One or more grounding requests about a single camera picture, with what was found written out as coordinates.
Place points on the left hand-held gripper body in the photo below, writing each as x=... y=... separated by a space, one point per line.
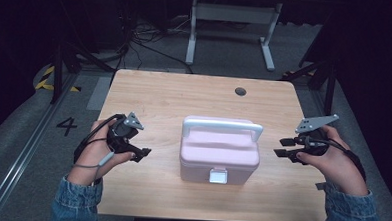
x=123 y=134

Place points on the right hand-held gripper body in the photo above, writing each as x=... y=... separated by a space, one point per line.
x=311 y=137

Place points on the pink storage box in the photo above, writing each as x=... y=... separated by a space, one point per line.
x=219 y=151

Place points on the person's left hand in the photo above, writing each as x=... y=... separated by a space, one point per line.
x=95 y=156

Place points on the person's right hand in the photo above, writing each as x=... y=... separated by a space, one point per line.
x=337 y=163

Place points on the black metal stand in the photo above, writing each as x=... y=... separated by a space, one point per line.
x=69 y=58
x=318 y=79

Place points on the yellow black floor tape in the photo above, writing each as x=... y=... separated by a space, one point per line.
x=51 y=80

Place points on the metal floor rail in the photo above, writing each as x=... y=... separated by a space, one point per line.
x=22 y=156

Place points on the white metal table frame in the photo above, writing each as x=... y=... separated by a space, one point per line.
x=232 y=28

